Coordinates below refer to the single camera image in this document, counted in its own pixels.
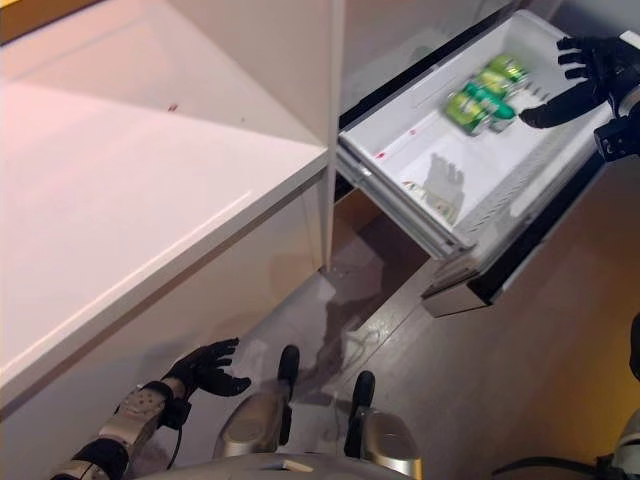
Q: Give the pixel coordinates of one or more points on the white counter cabinet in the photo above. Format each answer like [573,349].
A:
[125,225]

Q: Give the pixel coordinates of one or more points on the black framed orange window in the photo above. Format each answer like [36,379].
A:
[30,12]

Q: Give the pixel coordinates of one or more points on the grey robot torso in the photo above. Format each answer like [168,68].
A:
[250,470]

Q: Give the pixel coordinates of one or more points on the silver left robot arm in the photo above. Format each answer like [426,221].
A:
[130,420]

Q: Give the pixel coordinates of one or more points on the silver left robot leg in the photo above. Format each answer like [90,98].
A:
[255,420]

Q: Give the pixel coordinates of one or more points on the silver robot leg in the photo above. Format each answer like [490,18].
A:
[380,435]
[255,420]

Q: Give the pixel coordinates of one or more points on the green drink can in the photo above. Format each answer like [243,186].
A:
[507,67]
[492,82]
[487,105]
[465,115]

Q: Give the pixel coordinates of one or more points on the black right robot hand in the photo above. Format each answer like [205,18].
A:
[610,65]

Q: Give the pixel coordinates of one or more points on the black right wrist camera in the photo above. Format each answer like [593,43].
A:
[617,140]

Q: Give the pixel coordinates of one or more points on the steel fridge drawer front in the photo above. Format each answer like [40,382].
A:
[550,235]

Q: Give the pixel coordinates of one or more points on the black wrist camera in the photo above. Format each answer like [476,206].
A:
[617,140]
[177,415]

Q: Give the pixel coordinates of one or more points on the stainless steel fridge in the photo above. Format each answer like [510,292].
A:
[380,40]

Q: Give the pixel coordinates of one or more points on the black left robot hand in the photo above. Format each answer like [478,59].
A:
[205,370]

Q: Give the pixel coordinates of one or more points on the silver right robot leg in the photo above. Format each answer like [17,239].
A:
[380,435]

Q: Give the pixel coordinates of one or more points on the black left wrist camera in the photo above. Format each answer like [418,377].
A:
[177,415]

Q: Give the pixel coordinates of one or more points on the white fridge drawer bin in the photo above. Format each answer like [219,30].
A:
[500,175]

